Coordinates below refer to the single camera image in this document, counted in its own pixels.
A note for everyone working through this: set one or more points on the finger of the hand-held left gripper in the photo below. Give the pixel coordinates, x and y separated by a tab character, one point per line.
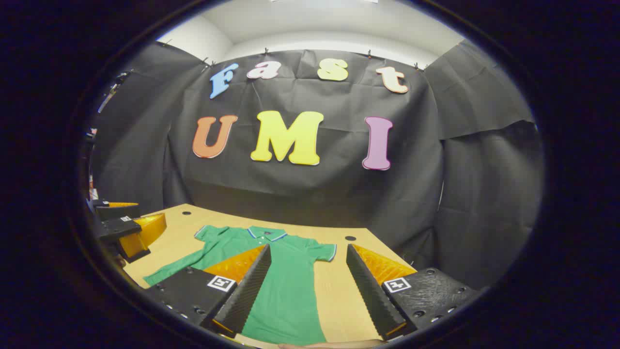
116	212
121	228

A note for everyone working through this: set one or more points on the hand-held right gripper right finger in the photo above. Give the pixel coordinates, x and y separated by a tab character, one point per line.
373	295

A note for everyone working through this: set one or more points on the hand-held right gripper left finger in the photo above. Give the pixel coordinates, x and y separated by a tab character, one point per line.
247	295

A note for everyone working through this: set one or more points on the green T-shirt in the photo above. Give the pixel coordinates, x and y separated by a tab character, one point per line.
290	281

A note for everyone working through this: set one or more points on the black backdrop cloth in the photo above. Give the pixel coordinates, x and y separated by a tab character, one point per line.
315	194

